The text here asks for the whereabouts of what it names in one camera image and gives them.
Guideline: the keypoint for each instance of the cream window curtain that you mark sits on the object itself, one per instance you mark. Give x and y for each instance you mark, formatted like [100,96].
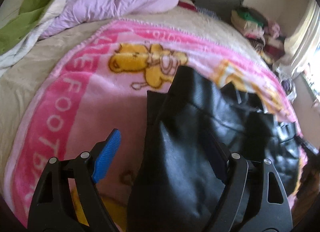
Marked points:
[301,45]

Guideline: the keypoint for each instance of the black leather jacket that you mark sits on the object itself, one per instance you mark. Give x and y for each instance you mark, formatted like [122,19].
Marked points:
[176,188]

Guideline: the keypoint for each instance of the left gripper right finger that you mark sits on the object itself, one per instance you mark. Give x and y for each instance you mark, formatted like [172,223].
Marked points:
[254,198]

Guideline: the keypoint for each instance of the lilac quilted duvet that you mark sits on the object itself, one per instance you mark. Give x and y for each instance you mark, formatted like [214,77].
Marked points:
[76,12]

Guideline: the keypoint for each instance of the floral basket of clothes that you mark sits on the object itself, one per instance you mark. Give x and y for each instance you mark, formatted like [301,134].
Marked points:
[289,87]

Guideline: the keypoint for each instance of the person's right hand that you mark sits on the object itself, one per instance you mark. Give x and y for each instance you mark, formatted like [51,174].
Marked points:
[307,192]

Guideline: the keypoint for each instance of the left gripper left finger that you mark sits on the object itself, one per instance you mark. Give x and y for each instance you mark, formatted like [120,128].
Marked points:
[52,207]

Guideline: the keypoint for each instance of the pink cartoon fleece blanket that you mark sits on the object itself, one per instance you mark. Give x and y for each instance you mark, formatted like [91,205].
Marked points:
[101,84]

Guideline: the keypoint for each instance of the pile of folded clothes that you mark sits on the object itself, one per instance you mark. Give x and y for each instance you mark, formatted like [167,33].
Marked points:
[263,34]

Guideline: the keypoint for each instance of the cream bed cover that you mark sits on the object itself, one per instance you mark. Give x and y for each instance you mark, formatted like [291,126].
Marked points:
[20,83]

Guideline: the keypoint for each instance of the green and white blanket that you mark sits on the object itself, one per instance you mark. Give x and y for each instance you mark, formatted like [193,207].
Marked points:
[21,33]

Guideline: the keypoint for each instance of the red and white pillow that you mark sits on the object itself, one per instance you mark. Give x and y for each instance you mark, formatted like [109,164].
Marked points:
[187,4]

